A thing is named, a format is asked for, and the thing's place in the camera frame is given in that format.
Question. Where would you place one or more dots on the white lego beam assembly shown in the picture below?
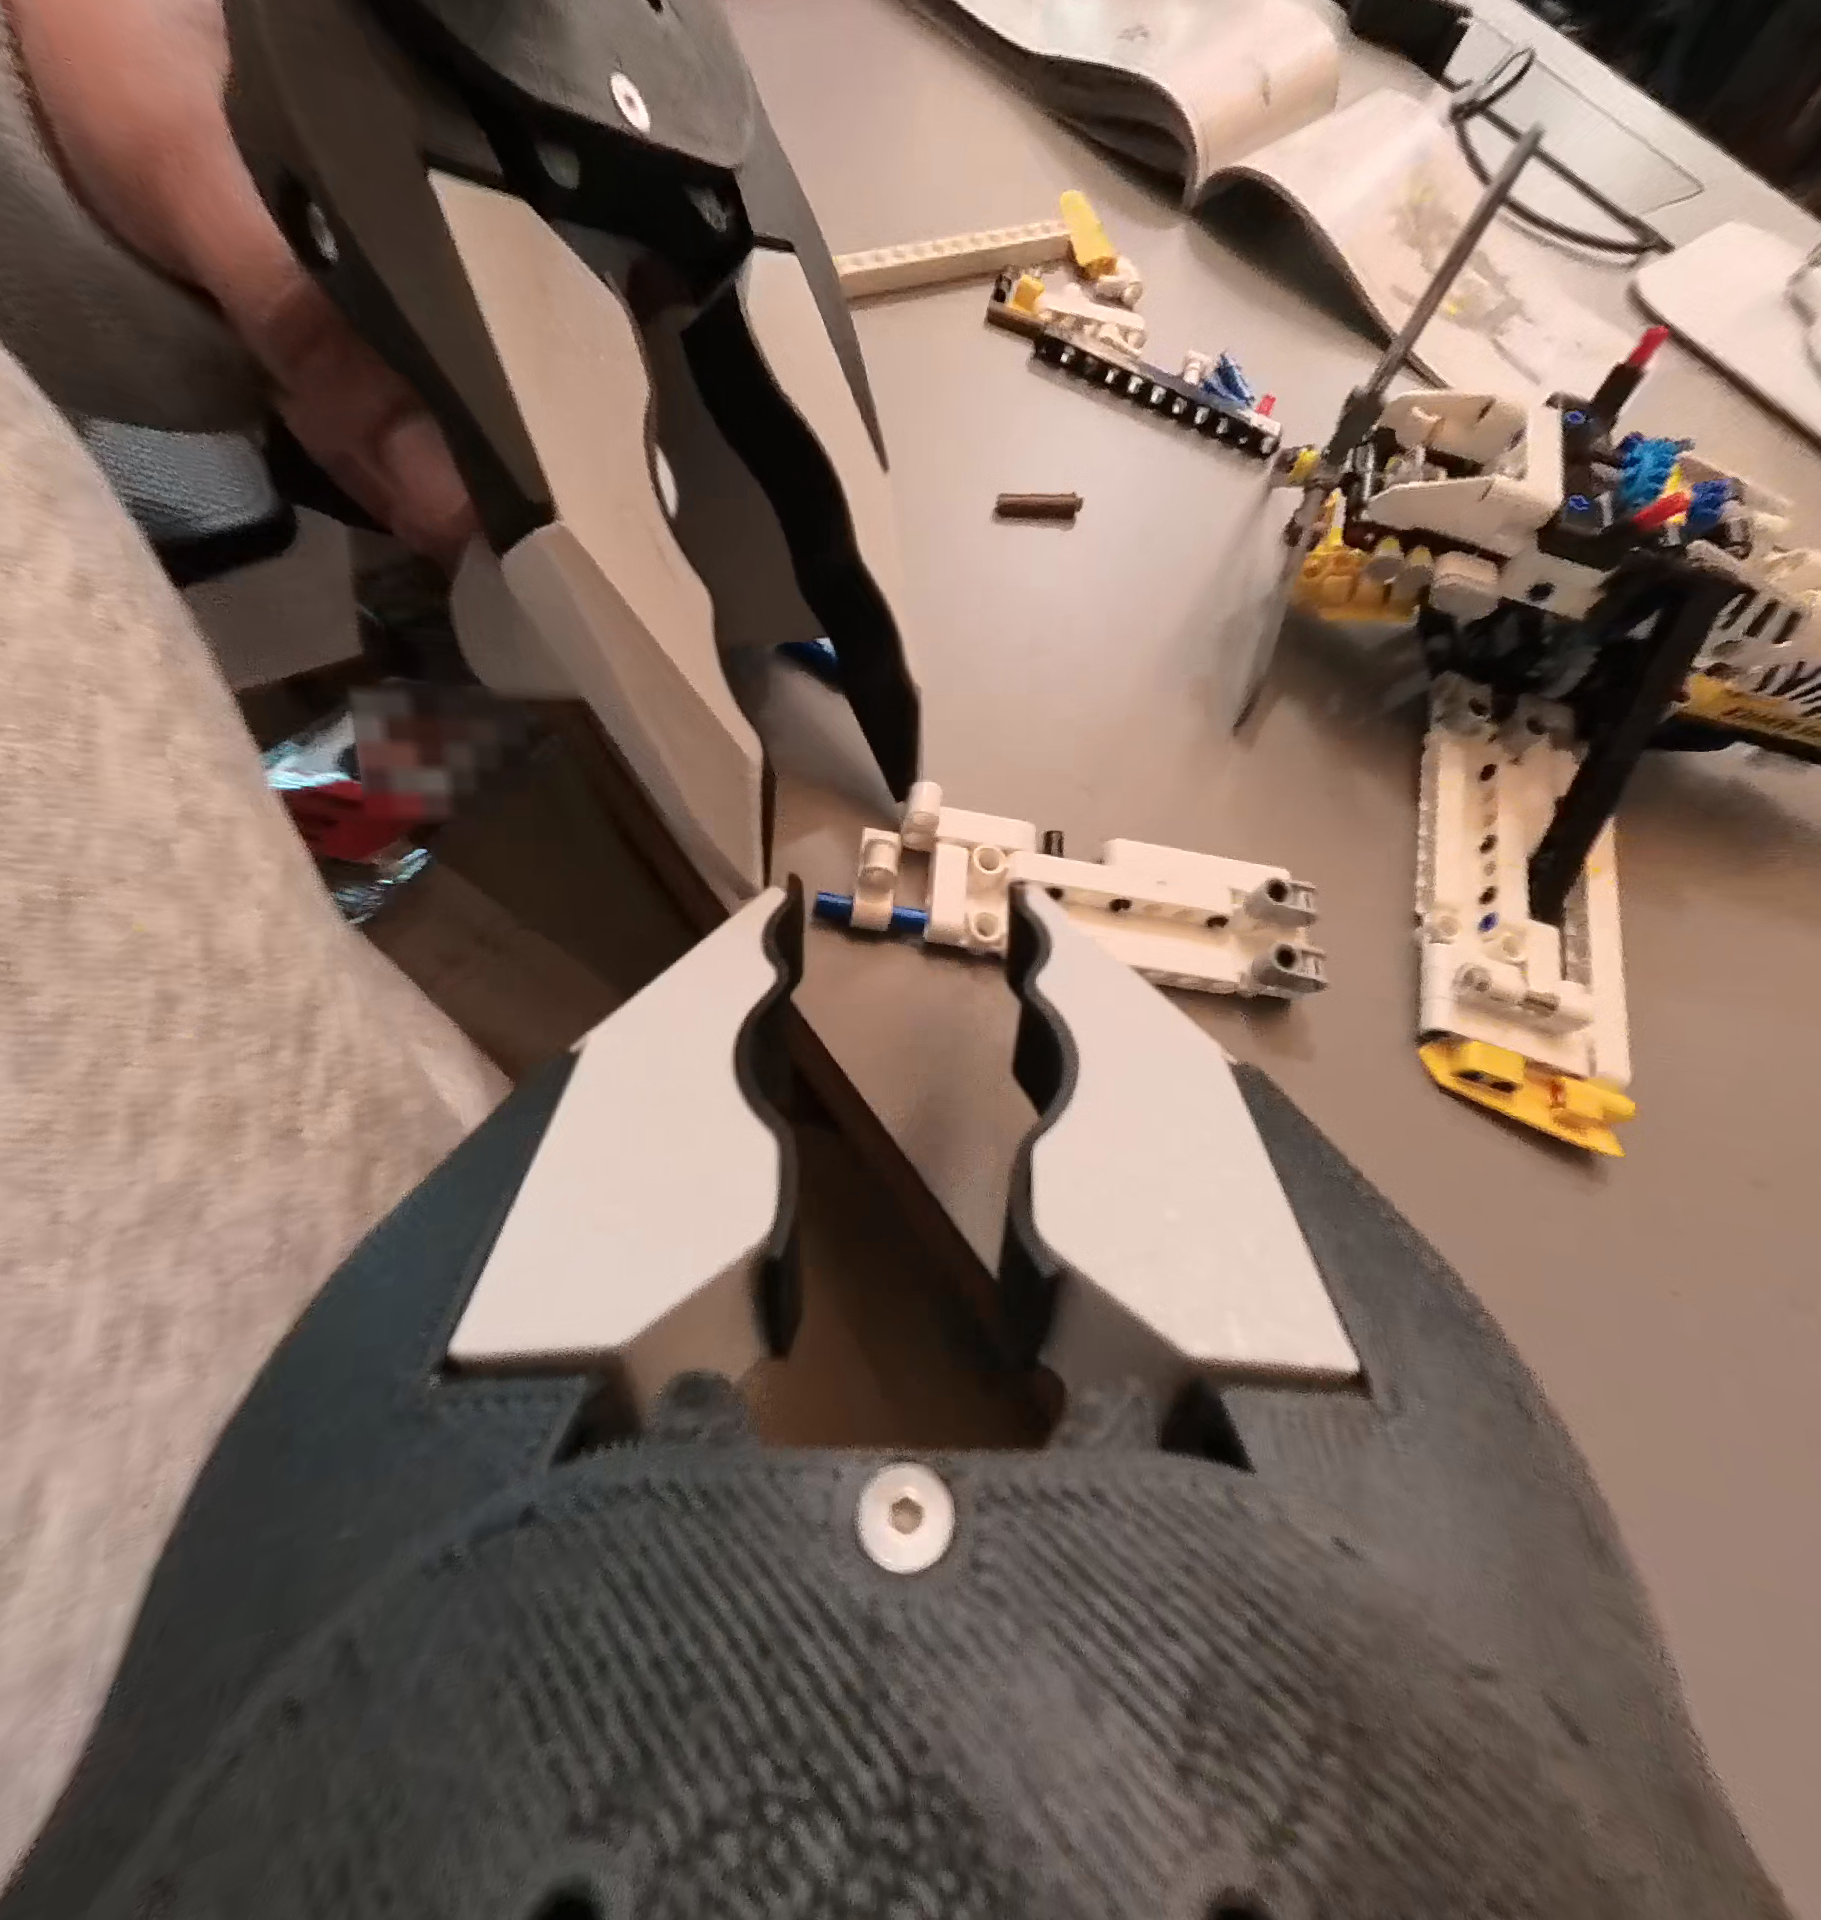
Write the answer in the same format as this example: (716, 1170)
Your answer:
(1150, 901)

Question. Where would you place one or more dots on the long black lego beam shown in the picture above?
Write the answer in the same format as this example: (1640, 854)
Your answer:
(1150, 392)

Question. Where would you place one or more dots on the yellow lego wedge piece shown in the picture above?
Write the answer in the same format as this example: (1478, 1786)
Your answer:
(1086, 227)

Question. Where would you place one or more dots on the lego helicopter model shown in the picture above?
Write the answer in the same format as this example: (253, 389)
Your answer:
(1511, 495)

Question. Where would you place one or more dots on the red foil packet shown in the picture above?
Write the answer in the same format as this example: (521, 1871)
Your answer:
(333, 821)

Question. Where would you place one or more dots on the long white lego beam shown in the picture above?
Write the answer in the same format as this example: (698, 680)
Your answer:
(956, 255)

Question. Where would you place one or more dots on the brown lego axle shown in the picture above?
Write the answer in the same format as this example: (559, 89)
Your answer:
(1041, 507)

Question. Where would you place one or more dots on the white connector with blue pin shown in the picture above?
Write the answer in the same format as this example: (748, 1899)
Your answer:
(851, 906)

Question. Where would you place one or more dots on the person's left hand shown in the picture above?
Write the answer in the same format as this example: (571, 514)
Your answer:
(371, 436)

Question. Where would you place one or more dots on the white lego connector cluster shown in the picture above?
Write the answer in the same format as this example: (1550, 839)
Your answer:
(1091, 306)

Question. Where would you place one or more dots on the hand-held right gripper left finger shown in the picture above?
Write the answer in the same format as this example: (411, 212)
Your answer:
(626, 1185)

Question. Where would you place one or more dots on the open lego instruction booklet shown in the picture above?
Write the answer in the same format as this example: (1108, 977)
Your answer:
(1270, 75)

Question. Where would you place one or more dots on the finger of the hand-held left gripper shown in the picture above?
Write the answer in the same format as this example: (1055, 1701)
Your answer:
(580, 480)
(851, 660)

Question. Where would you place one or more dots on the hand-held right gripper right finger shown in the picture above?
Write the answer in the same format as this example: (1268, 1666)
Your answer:
(1180, 1200)

